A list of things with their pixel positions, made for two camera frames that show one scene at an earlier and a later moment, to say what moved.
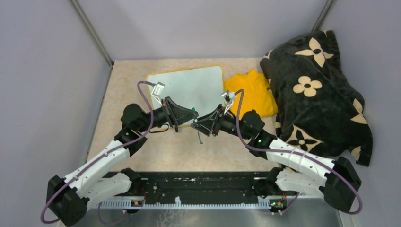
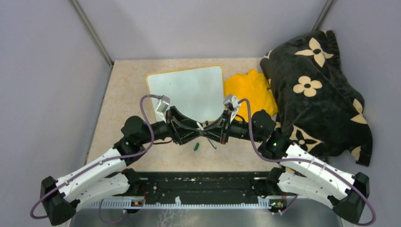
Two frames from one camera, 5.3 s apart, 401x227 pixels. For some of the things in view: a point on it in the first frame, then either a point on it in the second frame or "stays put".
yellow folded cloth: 257,95 stays put
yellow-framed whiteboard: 200,89 stays put
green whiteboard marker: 201,140 -> 210,141
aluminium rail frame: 199,189 stays put
